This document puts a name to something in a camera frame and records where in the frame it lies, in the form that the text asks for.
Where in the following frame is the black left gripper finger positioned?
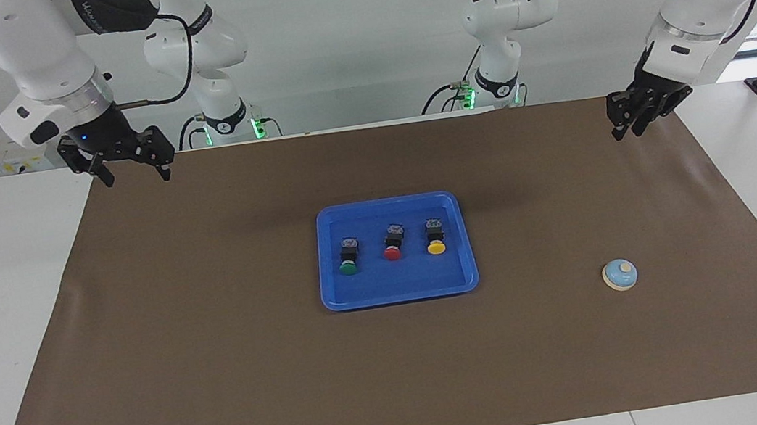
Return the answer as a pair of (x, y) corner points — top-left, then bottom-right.
(628, 102), (661, 137)
(605, 90), (637, 142)

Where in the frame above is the red push button switch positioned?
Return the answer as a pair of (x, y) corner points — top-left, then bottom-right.
(380, 223), (409, 263)

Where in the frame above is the black right base cable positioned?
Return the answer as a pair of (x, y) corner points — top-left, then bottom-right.
(174, 113), (210, 152)

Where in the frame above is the black base cable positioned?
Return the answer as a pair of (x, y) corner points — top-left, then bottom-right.
(413, 46), (488, 117)
(174, 113), (210, 152)

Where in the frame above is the white wall socket box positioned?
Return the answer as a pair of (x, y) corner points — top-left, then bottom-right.
(0, 141), (62, 177)

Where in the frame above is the yellow push button switch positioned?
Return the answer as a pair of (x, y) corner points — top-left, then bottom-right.
(423, 216), (449, 258)

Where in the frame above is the black left base cable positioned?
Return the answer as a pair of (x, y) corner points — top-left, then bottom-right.
(413, 46), (488, 117)

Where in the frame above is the blue plastic tray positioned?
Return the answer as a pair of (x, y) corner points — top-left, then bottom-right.
(308, 187), (483, 315)

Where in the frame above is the light blue desk bell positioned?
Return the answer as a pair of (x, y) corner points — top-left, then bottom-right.
(599, 256), (641, 294)

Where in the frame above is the brown table mat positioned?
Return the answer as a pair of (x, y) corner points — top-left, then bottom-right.
(0, 73), (757, 425)

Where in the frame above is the green push button switch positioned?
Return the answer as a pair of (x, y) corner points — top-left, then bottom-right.
(336, 237), (365, 277)

